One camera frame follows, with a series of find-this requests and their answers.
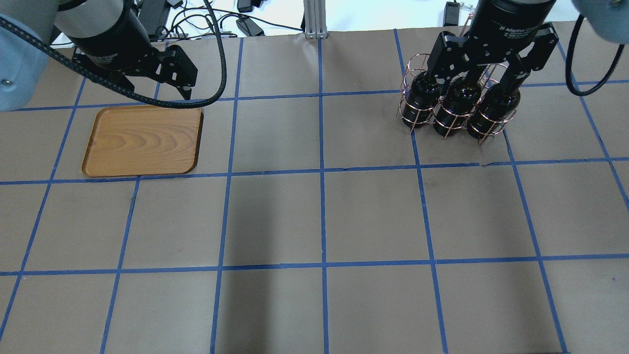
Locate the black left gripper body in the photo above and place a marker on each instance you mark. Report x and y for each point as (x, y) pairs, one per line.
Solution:
(114, 40)

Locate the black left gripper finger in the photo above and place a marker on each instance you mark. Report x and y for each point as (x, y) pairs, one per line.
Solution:
(186, 92)

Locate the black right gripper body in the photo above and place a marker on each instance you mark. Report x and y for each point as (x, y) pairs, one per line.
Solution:
(508, 20)

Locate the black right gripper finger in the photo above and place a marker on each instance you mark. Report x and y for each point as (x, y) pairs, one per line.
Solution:
(518, 70)
(452, 70)

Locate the dark wine bottle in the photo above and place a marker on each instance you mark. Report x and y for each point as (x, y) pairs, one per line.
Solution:
(423, 97)
(493, 111)
(456, 108)

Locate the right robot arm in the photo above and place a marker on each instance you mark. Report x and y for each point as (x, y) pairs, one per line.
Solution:
(609, 19)

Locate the wooden tray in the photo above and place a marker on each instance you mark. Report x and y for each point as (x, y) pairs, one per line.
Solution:
(143, 141)

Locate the black power adapter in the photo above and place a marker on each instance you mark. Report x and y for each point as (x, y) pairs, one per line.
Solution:
(248, 27)

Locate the copper wire bottle basket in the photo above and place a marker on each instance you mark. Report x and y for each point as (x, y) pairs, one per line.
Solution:
(493, 74)

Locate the aluminium frame post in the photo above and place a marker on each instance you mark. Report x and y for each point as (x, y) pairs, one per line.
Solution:
(315, 19)

